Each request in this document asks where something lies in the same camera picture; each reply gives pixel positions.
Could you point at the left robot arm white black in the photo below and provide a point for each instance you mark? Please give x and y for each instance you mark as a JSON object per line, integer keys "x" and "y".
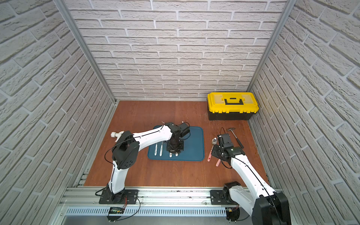
{"x": 125, "y": 152}

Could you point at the right controller board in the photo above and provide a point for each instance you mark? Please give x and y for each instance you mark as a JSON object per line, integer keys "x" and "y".
{"x": 232, "y": 214}

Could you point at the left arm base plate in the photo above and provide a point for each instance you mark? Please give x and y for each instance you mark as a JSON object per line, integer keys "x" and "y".
{"x": 130, "y": 195}

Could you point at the white pipe fitting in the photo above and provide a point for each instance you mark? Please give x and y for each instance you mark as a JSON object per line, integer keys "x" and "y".
{"x": 117, "y": 135}

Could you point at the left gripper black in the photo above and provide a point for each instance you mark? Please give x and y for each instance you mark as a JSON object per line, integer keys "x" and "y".
{"x": 174, "y": 147}

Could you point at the pink handled spoon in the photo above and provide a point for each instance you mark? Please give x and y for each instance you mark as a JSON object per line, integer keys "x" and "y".
{"x": 213, "y": 142}

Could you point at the controller board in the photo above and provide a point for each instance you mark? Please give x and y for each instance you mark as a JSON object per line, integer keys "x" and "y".
{"x": 232, "y": 214}
{"x": 115, "y": 213}

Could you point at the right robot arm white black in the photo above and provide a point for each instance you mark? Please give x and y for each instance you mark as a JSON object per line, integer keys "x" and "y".
{"x": 259, "y": 200}

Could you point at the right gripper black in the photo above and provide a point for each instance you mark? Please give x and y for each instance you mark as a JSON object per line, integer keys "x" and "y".
{"x": 214, "y": 152}

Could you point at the aluminium front rail frame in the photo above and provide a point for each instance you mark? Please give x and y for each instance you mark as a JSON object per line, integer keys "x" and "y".
{"x": 80, "y": 206}

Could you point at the left controller board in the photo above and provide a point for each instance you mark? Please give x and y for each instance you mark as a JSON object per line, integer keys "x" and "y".
{"x": 115, "y": 213}

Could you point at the yellow black toolbox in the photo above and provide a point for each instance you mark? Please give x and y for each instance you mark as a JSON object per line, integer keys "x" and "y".
{"x": 231, "y": 106}

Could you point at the hammer with black handle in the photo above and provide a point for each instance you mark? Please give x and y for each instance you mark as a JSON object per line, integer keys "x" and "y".
{"x": 232, "y": 129}

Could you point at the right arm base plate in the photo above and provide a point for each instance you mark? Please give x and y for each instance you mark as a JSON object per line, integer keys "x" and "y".
{"x": 221, "y": 197}

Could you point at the teal plastic tray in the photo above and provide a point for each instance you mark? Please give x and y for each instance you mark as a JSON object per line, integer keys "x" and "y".
{"x": 193, "y": 148}

